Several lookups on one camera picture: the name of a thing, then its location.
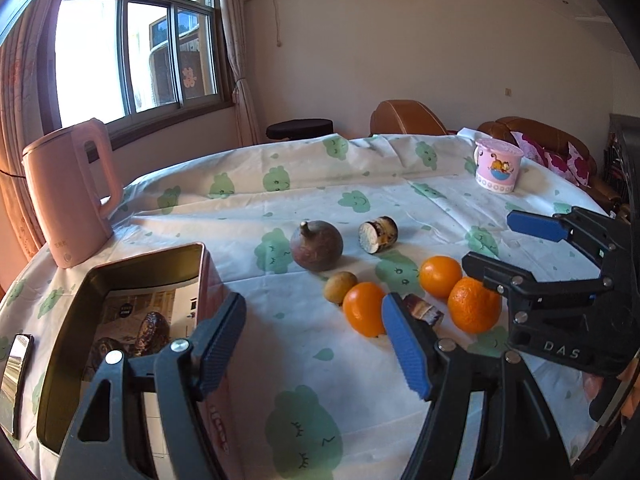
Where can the dark cabinet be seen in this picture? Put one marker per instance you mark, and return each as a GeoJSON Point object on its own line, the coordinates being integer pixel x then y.
{"type": "Point", "coordinates": [625, 160]}

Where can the black smartphone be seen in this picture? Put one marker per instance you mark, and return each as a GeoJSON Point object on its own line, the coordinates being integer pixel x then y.
{"type": "Point", "coordinates": [17, 375]}

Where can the pink cartoon cup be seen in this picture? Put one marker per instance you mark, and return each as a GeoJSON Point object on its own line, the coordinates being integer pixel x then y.
{"type": "Point", "coordinates": [497, 165]}

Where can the tan round longan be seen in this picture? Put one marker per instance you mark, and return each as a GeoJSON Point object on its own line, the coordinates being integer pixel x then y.
{"type": "Point", "coordinates": [339, 285]}

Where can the orange tangerine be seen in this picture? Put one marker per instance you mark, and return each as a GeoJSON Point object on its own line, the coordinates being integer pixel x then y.
{"type": "Point", "coordinates": [472, 307]}
{"type": "Point", "coordinates": [439, 276]}
{"type": "Point", "coordinates": [362, 310]}

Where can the black round stool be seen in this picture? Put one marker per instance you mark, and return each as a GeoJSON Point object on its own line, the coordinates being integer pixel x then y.
{"type": "Point", "coordinates": [300, 129]}

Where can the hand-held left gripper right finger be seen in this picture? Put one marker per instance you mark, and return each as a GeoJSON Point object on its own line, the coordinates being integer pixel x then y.
{"type": "Point", "coordinates": [407, 355]}

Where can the white purple floral cushion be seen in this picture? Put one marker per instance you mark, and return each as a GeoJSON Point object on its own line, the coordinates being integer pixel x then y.
{"type": "Point", "coordinates": [530, 152]}
{"type": "Point", "coordinates": [579, 165]}

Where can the small brown purple cut piece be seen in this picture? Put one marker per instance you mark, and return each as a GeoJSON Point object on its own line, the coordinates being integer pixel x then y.
{"type": "Point", "coordinates": [425, 311]}

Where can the pink metal tin box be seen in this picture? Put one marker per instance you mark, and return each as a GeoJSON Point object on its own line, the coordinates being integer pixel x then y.
{"type": "Point", "coordinates": [125, 272]}

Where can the pink electric kettle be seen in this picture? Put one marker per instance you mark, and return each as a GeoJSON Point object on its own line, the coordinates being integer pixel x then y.
{"type": "Point", "coordinates": [65, 200]}

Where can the pink window sticker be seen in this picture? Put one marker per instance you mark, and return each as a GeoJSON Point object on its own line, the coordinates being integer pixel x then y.
{"type": "Point", "coordinates": [189, 76]}

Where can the brown cylinder white textured end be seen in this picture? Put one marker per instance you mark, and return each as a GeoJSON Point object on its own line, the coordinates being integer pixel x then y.
{"type": "Point", "coordinates": [382, 232]}

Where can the pink patterned curtain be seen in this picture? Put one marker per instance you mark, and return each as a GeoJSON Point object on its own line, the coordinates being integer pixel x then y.
{"type": "Point", "coordinates": [15, 135]}

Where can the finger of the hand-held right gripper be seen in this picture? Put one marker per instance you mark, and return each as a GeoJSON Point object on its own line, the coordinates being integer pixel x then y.
{"type": "Point", "coordinates": [537, 227]}
{"type": "Point", "coordinates": [492, 272]}

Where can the dark brown mangosteen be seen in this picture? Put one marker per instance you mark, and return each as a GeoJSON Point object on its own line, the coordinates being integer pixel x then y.
{"type": "Point", "coordinates": [317, 250]}

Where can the brown leather sofa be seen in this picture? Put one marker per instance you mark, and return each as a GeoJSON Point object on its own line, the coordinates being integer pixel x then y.
{"type": "Point", "coordinates": [545, 135]}

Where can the brown leather armchair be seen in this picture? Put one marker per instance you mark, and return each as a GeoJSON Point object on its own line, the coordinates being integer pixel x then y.
{"type": "Point", "coordinates": [405, 117]}

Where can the person's right hand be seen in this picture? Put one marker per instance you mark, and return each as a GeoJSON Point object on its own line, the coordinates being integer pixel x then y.
{"type": "Point", "coordinates": [596, 385]}

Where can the brown framed window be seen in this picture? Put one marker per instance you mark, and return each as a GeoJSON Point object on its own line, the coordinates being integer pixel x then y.
{"type": "Point", "coordinates": [90, 60]}

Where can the beige tied curtain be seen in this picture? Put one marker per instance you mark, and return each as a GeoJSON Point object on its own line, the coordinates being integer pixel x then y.
{"type": "Point", "coordinates": [245, 105]}

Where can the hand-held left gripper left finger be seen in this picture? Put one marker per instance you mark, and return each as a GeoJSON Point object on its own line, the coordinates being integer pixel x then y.
{"type": "Point", "coordinates": [222, 340]}

